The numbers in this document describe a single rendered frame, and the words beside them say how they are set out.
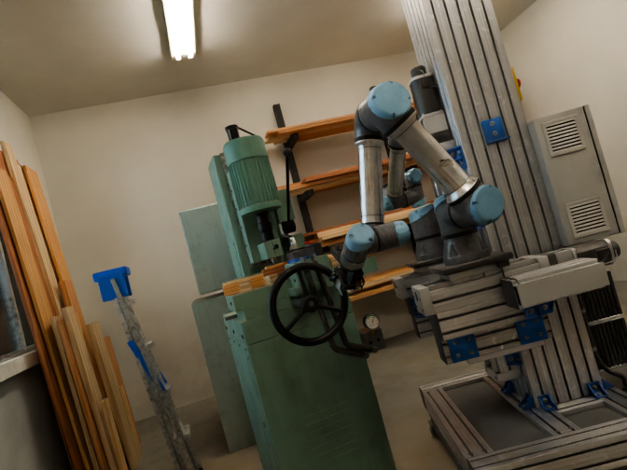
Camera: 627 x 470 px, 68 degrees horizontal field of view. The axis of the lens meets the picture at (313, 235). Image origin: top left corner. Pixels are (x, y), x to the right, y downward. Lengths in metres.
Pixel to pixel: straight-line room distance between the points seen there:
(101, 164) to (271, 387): 3.06
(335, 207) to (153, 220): 1.65
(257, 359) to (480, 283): 0.83
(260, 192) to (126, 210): 2.55
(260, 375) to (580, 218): 1.27
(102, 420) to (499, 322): 2.22
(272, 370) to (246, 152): 0.86
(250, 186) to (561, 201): 1.15
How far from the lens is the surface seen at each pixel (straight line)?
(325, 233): 3.90
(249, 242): 2.02
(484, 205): 1.46
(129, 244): 4.29
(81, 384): 2.98
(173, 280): 4.23
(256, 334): 1.77
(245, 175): 1.90
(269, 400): 1.82
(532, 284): 1.52
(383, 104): 1.39
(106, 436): 3.03
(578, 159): 1.90
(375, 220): 1.46
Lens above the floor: 0.98
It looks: 2 degrees up
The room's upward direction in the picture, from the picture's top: 15 degrees counter-clockwise
